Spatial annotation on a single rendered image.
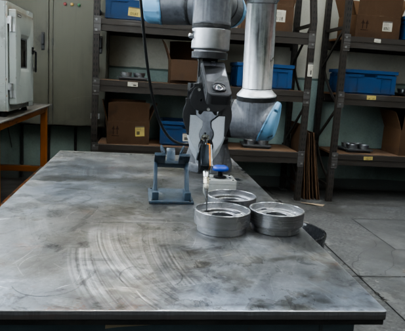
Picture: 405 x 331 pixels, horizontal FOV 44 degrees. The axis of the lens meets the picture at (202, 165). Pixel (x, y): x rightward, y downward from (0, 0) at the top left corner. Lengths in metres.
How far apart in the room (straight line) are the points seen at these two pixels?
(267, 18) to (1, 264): 0.97
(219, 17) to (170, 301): 0.55
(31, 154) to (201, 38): 4.24
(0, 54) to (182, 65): 1.82
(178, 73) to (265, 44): 3.02
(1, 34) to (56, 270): 2.46
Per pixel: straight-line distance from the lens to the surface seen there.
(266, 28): 1.44
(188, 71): 4.44
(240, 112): 1.46
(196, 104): 0.98
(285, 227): 0.94
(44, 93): 4.81
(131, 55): 4.98
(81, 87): 4.76
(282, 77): 4.64
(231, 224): 0.90
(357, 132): 5.45
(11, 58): 3.12
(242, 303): 0.67
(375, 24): 4.92
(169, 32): 4.39
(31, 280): 0.73
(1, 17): 3.13
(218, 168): 1.19
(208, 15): 0.98
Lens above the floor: 1.08
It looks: 10 degrees down
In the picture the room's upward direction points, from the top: 3 degrees clockwise
